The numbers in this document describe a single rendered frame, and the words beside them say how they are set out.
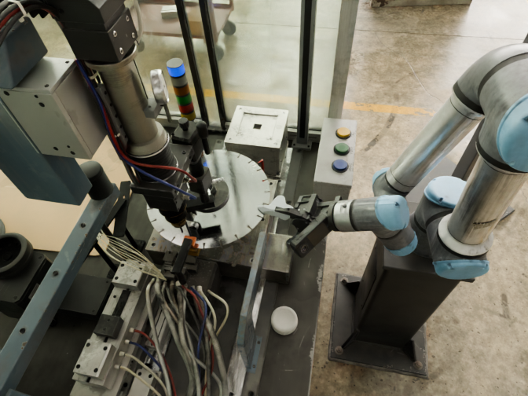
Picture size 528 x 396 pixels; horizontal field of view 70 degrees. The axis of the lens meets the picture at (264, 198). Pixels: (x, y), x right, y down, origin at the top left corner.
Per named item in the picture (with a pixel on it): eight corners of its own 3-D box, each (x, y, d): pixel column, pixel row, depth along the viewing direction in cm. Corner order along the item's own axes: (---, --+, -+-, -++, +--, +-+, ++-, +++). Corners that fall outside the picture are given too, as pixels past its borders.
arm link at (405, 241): (414, 215, 96) (398, 192, 89) (423, 254, 89) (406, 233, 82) (384, 224, 100) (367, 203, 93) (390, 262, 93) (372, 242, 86)
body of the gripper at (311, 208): (310, 214, 103) (351, 210, 95) (300, 239, 98) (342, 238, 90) (296, 195, 98) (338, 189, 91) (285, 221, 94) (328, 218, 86)
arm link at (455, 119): (493, 7, 65) (359, 179, 103) (514, 42, 58) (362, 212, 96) (549, 27, 67) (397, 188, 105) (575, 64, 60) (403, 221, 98)
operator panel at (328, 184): (320, 148, 137) (323, 116, 126) (350, 152, 136) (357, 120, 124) (310, 210, 121) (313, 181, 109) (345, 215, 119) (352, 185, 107)
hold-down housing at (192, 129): (197, 176, 89) (178, 108, 73) (216, 181, 88) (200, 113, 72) (186, 194, 86) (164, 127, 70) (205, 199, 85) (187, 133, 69)
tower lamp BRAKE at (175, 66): (172, 67, 107) (169, 57, 104) (187, 68, 106) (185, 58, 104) (166, 76, 104) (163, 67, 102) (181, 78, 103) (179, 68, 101)
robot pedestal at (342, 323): (421, 287, 182) (487, 192, 122) (426, 375, 159) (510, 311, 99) (337, 274, 188) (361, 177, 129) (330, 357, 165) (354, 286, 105)
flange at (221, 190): (233, 204, 99) (232, 199, 97) (192, 215, 97) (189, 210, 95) (224, 174, 105) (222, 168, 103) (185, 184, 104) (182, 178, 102)
